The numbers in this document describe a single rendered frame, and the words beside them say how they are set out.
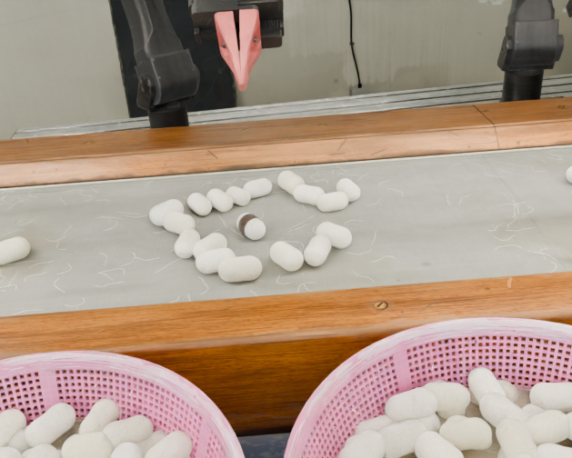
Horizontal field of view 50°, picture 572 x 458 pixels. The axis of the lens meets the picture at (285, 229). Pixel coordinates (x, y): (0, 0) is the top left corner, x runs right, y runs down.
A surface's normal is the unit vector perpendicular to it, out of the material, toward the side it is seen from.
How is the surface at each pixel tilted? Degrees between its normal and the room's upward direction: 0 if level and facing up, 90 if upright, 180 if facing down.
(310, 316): 0
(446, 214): 0
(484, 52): 90
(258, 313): 0
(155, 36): 69
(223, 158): 45
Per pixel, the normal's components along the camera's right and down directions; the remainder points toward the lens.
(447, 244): -0.06, -0.88
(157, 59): 0.57, -0.01
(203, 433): -0.79, 0.04
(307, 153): -0.01, -0.29
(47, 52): 0.14, 0.47
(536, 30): -0.10, 0.16
